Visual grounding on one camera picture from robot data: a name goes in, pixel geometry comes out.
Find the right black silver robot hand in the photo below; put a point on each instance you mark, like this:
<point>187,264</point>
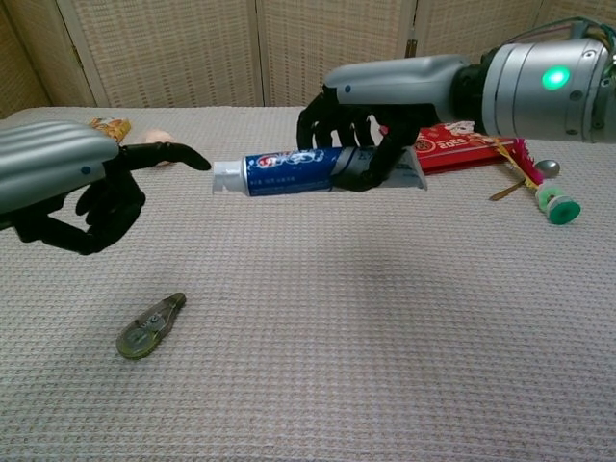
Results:
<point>394,82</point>

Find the olive correction tape dispenser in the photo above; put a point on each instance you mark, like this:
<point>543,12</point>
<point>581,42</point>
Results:
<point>144,332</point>

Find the feather shuttlecock with green base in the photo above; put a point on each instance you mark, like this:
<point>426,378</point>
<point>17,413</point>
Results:
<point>563,209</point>

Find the metal spoon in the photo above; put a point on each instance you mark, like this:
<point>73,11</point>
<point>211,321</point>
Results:
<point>548,167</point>

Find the woven bamboo folding screen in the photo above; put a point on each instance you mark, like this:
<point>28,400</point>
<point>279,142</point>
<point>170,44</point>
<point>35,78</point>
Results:
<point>192,48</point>

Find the blue white toothpaste tube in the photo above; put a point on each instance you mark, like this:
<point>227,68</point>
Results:
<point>284,171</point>

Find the peach coloured egg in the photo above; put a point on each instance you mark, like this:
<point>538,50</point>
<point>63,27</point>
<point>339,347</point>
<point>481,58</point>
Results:
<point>159,136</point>

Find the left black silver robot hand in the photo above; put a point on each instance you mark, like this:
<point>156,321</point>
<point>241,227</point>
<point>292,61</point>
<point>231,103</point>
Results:
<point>53,154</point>

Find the yellow snack box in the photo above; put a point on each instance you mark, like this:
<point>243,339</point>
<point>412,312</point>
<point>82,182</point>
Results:
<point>113,127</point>

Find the red 2026 desk calendar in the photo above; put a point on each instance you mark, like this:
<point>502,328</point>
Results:
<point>452,154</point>

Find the beige woven tablecloth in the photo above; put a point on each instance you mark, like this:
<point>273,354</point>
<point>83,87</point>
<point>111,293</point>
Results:
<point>337,313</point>

